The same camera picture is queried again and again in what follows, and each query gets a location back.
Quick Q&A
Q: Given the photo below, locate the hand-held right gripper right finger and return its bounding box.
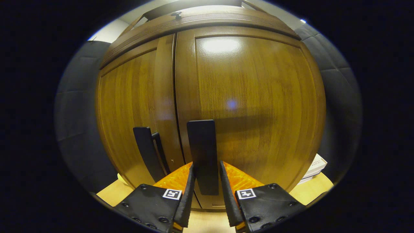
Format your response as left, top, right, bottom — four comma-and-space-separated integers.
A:
219, 161, 307, 233

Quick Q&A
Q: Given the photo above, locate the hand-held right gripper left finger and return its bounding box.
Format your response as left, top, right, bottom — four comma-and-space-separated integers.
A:
113, 162, 196, 233

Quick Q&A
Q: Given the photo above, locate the wooden cabinet door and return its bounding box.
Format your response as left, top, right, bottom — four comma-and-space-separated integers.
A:
175, 26, 326, 210
96, 34, 185, 190

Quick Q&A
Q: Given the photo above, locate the wooden double-door shoe cabinet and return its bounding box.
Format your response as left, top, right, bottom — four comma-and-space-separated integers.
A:
96, 0, 327, 212

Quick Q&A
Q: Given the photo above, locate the wooden cabinet drawer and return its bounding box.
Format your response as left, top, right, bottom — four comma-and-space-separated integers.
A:
100, 6, 301, 69

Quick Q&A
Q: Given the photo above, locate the beige flat book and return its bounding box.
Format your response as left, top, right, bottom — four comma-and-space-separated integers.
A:
304, 153, 328, 178

